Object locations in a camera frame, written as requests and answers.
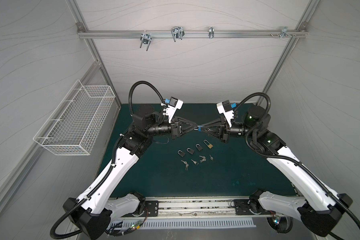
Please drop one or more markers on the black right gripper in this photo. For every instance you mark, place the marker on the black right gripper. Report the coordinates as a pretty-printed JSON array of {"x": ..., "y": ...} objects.
[{"x": 223, "y": 131}]

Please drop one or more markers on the black padlock shackle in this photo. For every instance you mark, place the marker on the black padlock shackle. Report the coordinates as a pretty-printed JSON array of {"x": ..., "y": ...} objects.
[{"x": 190, "y": 151}]

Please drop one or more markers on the metal hook bracket right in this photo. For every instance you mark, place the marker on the metal hook bracket right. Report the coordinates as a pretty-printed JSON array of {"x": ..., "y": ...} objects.
[{"x": 284, "y": 34}]

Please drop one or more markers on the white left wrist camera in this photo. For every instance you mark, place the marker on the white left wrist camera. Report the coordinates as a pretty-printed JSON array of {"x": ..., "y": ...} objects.
[{"x": 170, "y": 107}]

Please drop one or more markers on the aluminium wall rail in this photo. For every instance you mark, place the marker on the aluminium wall rail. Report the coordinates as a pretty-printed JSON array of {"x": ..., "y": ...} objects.
[{"x": 189, "y": 34}]

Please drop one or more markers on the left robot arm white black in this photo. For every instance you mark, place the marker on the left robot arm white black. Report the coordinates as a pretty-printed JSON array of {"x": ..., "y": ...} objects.
[{"x": 92, "y": 211}]

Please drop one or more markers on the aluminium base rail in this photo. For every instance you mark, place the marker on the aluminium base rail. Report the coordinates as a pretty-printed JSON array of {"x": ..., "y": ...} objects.
[{"x": 210, "y": 207}]

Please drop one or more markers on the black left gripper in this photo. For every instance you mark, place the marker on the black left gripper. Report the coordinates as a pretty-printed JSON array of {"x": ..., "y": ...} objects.
[{"x": 175, "y": 128}]

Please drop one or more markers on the black padlock with keys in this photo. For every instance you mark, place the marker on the black padlock with keys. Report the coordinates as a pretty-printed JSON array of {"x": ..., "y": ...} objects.
[{"x": 181, "y": 153}]

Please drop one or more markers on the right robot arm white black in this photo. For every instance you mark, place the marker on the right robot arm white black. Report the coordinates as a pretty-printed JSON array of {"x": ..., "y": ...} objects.
[{"x": 319, "y": 207}]

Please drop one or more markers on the white wire basket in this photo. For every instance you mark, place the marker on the white wire basket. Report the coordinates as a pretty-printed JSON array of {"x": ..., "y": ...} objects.
[{"x": 73, "y": 127}]

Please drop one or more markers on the white slotted cable duct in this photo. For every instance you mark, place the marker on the white slotted cable duct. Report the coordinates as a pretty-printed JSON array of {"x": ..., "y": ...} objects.
[{"x": 202, "y": 223}]

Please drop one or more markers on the brass padlock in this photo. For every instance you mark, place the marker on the brass padlock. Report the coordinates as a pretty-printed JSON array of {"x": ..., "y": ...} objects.
[{"x": 208, "y": 144}]

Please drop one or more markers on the metal U hook left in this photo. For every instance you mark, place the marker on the metal U hook left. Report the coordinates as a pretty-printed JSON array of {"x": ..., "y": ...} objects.
[{"x": 145, "y": 39}]

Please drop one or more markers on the silver key pair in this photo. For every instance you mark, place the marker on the silver key pair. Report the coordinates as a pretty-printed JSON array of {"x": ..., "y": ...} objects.
[{"x": 186, "y": 164}]

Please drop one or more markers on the silver padlock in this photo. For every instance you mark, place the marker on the silver padlock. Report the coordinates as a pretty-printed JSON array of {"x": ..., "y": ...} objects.
[{"x": 199, "y": 147}]

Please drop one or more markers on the metal u hook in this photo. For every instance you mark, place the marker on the metal u hook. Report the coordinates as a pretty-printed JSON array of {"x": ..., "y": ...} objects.
[
  {"x": 145, "y": 39},
  {"x": 177, "y": 33}
]

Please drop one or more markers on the silver key bunch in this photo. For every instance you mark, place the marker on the silver key bunch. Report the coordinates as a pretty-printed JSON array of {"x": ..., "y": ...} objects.
[{"x": 203, "y": 159}]

